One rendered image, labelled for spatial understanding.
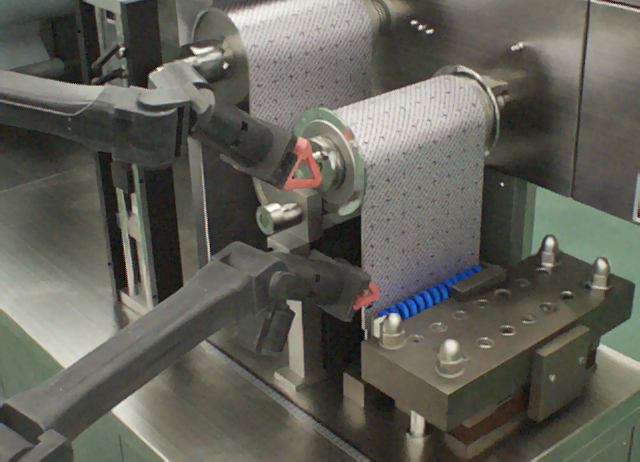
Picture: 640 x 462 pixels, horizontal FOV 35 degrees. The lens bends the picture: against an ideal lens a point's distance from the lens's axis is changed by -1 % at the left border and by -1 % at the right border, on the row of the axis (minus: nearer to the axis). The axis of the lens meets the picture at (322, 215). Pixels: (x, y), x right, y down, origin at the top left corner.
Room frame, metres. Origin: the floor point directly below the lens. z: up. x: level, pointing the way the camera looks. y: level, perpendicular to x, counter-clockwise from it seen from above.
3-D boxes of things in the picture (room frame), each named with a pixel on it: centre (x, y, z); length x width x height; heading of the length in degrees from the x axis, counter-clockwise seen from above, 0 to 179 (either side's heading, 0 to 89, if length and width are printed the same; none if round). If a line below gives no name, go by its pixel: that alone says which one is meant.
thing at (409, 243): (1.27, -0.14, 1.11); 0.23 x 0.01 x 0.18; 130
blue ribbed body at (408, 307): (1.25, -0.16, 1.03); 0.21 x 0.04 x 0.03; 130
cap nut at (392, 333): (1.13, -0.09, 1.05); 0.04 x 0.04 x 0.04
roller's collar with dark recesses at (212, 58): (1.42, 0.16, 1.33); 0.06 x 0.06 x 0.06; 40
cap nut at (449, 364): (1.07, -0.16, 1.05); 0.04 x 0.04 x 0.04
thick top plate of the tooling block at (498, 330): (1.20, -0.25, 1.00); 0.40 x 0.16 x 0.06; 130
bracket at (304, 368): (1.24, 0.04, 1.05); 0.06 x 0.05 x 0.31; 130
